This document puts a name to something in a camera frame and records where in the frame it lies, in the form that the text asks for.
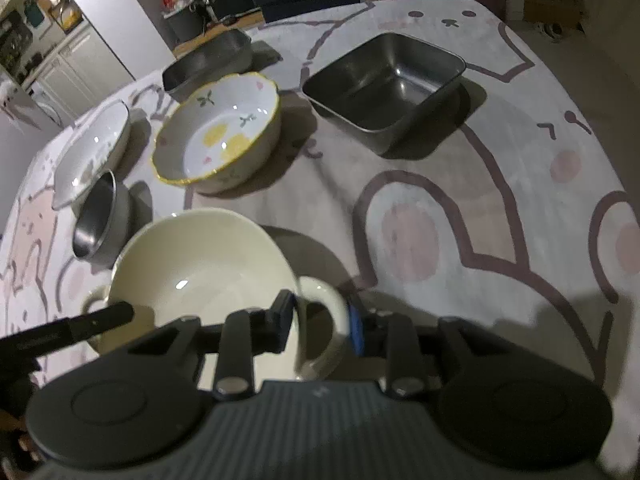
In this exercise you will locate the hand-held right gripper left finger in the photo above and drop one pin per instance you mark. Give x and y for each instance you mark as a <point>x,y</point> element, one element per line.
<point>283,322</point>

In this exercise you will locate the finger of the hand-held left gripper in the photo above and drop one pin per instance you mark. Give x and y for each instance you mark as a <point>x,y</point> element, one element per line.
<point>100,317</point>

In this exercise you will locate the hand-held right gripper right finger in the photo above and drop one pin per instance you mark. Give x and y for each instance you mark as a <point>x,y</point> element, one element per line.
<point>356,332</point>

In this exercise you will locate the round steel bowl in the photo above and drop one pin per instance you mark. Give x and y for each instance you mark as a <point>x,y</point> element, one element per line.
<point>102,220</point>

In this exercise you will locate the white speckled ceramic bowl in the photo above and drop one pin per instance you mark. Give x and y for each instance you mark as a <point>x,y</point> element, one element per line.
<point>95,145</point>

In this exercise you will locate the yellow-rimmed floral bowl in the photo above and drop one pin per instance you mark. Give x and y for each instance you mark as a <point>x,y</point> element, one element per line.
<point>220,125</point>

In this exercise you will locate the large square steel container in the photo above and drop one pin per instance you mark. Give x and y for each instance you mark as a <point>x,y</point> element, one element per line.
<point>395,80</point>

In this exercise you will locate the small rectangular steel container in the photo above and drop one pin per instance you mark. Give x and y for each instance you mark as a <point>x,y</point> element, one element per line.
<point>210,60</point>

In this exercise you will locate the person's left hand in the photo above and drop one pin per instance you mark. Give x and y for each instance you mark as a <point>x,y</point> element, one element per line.
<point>12,435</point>

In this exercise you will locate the bear printed blanket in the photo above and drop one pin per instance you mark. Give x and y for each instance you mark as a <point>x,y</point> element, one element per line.
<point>500,185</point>

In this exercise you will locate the white kitchen cabinet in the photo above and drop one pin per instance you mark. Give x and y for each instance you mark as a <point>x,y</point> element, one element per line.
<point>85,70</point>

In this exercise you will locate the low wooden drawer cabinet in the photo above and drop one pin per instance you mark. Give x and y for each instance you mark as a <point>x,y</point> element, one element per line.
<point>220,30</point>

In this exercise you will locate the grey bin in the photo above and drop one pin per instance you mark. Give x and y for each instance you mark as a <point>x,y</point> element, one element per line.
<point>185,25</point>

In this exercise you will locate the teal hanging bag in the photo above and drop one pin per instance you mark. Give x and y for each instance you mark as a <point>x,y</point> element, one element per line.
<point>34,12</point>

